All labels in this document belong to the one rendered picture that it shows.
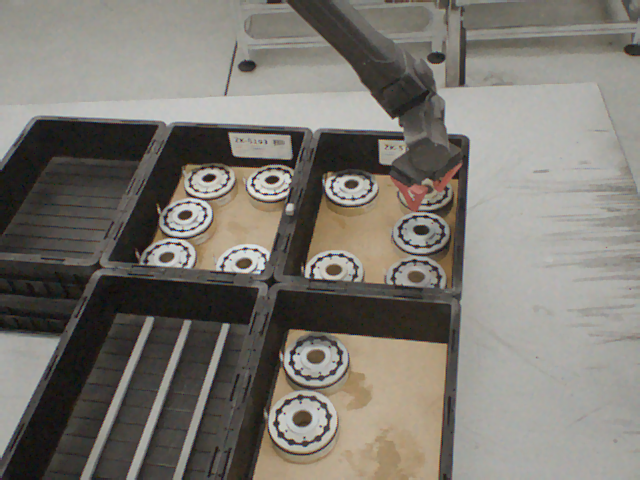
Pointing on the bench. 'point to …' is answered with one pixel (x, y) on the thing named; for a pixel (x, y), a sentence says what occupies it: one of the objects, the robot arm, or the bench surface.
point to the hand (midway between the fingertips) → (425, 197)
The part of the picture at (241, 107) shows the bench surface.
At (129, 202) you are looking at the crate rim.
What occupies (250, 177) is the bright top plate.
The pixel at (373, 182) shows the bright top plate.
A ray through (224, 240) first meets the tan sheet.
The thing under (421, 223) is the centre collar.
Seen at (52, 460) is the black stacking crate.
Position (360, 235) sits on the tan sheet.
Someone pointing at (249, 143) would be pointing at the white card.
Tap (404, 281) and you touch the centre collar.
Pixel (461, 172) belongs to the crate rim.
